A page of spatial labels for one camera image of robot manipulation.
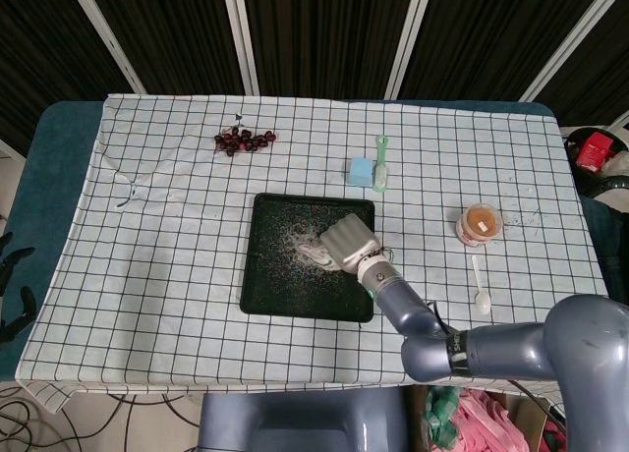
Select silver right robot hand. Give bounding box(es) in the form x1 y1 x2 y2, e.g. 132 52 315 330
318 214 389 276

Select blue sponge block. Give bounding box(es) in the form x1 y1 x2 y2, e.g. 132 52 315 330
347 156 374 187

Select bunch of red grapes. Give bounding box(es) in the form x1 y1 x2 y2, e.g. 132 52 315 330
213 112 279 157

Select black square tray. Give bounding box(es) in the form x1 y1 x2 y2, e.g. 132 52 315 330
239 192 377 324

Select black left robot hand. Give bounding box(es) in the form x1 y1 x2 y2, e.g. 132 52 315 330
0 232 38 345

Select brown cardboard box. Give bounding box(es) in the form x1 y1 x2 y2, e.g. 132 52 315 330
410 386 566 452

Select pink cloth bundle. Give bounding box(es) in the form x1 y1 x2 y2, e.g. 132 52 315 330
454 387 516 452

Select white black checked tablecloth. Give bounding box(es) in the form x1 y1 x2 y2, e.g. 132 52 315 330
14 93 610 414

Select black floor cables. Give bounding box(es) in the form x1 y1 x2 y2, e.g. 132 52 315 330
0 385 202 452

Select clear jar of orange snacks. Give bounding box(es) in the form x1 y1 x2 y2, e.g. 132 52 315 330
454 201 503 248

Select green handled brush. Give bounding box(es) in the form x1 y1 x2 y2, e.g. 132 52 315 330
372 134 392 193

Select white screen frame post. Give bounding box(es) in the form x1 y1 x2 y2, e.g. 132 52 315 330
521 0 601 103
77 0 144 95
221 0 260 95
384 0 428 99

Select red box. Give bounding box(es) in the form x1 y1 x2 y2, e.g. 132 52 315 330
575 131 614 172

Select black bin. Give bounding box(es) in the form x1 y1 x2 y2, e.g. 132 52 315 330
562 125 629 198

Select white salt pile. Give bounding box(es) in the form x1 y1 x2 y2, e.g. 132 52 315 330
277 219 325 274

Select white plastic spoon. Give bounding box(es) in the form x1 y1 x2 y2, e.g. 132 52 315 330
470 254 492 315

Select green cloth bundle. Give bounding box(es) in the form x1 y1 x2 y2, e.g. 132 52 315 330
425 386 462 449

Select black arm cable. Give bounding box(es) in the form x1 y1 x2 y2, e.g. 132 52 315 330
425 299 454 337

